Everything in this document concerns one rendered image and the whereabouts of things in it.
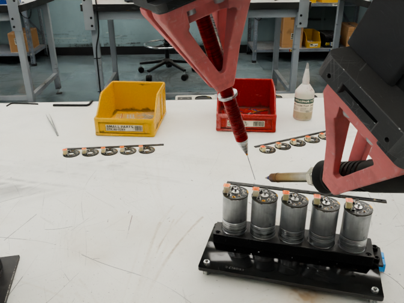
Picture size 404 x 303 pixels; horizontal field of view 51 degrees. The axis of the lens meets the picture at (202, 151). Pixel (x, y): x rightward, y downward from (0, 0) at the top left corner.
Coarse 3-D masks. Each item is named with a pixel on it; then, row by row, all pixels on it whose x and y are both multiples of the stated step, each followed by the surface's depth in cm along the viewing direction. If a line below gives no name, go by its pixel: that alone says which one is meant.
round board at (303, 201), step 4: (292, 192) 40; (292, 196) 40; (296, 196) 40; (300, 196) 40; (304, 196) 40; (284, 200) 39; (288, 200) 39; (300, 200) 39; (304, 200) 39; (308, 200) 39; (288, 204) 38; (292, 204) 38; (296, 204) 38; (300, 204) 38; (304, 204) 38
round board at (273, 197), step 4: (252, 192) 40; (260, 192) 40; (268, 192) 40; (272, 192) 40; (260, 196) 40; (272, 196) 40; (276, 196) 40; (256, 200) 39; (260, 200) 39; (268, 200) 39; (272, 200) 39; (276, 200) 39
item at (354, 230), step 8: (360, 208) 37; (344, 216) 38; (352, 216) 37; (360, 216) 37; (368, 216) 37; (344, 224) 38; (352, 224) 37; (360, 224) 37; (368, 224) 37; (344, 232) 38; (352, 232) 38; (360, 232) 37; (368, 232) 38; (344, 240) 38; (352, 240) 38; (360, 240) 38; (344, 248) 39; (352, 248) 38; (360, 248) 38
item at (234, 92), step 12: (204, 24) 29; (204, 36) 30; (216, 36) 31; (204, 48) 31; (216, 48) 31; (216, 60) 31; (228, 96) 32; (228, 108) 33; (240, 120) 34; (240, 132) 34
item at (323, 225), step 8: (312, 208) 39; (312, 216) 39; (320, 216) 38; (328, 216) 38; (336, 216) 38; (312, 224) 39; (320, 224) 38; (328, 224) 38; (336, 224) 38; (312, 232) 39; (320, 232) 38; (328, 232) 38; (312, 240) 39; (320, 240) 39; (328, 240) 39
